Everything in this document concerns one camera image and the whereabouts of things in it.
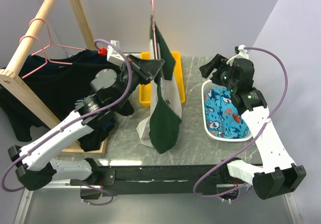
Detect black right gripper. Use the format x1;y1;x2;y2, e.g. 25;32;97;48
199;54;237;92

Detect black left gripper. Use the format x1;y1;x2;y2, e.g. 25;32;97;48
114;53;165;108

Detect yellow plastic tray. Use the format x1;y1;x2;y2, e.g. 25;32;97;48
138;51;186;106

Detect green and white t shirt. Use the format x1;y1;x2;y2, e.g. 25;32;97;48
136;17;182;154

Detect pink wire hanger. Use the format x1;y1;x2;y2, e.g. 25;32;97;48
150;0;159;59
19;35;72;79
29;18;87;51

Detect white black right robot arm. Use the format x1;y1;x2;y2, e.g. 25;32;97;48
200;54;306;199

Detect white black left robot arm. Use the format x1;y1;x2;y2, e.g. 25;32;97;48
8;54;165;190

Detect dark navy t shirt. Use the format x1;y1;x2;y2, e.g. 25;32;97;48
23;49;109;69

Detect black daisy t shirt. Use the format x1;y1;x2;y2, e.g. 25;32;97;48
1;63;120;142

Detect white plastic basket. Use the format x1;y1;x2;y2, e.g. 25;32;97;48
201;79;253;142

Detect blue shark print cloth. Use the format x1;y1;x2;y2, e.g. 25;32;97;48
203;87;251;139

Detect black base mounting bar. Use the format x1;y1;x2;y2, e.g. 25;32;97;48
69;163;251;199

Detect wooden clothes rack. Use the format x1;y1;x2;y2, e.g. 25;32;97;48
0;0;108;156

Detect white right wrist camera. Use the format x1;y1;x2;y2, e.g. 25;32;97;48
226;45;249;66

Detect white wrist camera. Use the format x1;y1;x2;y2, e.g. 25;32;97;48
98;46;124;66
226;45;249;66

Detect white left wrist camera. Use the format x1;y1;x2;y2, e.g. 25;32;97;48
98;46;124;66

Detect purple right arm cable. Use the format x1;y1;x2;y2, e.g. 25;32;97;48
193;46;289;199

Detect pink wire hanger front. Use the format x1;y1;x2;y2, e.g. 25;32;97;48
19;35;72;79

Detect aluminium rail frame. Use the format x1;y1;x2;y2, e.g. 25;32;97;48
14;181;101;223

